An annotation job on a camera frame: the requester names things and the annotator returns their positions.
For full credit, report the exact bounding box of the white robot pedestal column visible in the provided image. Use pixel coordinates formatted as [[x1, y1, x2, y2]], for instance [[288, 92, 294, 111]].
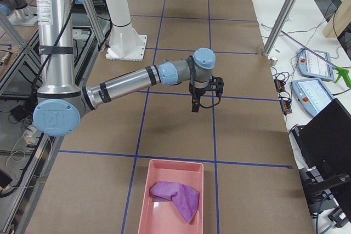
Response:
[[105, 0, 148, 61]]

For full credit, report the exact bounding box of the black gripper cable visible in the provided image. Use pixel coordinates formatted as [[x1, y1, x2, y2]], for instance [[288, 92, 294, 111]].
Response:
[[191, 64, 223, 109]]

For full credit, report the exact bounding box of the pink plastic tray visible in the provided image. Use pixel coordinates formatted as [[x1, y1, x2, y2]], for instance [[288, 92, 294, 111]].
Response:
[[138, 159, 203, 233]]

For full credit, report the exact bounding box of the teach pendant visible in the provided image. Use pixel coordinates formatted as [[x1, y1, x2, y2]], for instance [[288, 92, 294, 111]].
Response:
[[298, 48, 334, 82], [291, 77, 335, 117]]

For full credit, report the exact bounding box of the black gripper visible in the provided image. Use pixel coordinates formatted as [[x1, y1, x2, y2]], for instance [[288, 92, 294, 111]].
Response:
[[189, 76, 224, 112]]

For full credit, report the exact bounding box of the lower teach pendant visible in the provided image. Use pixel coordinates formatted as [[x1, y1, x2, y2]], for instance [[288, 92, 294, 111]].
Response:
[[291, 77, 335, 117]]

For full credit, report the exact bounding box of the upper teach pendant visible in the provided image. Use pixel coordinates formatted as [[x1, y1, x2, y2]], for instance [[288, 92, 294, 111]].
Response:
[[298, 48, 334, 82]]

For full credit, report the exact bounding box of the green grabber tool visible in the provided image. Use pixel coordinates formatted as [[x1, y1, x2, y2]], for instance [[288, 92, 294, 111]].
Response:
[[281, 30, 351, 88]]

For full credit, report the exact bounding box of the purple cloth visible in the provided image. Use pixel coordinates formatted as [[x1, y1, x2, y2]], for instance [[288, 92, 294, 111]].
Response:
[[149, 181, 200, 223]]

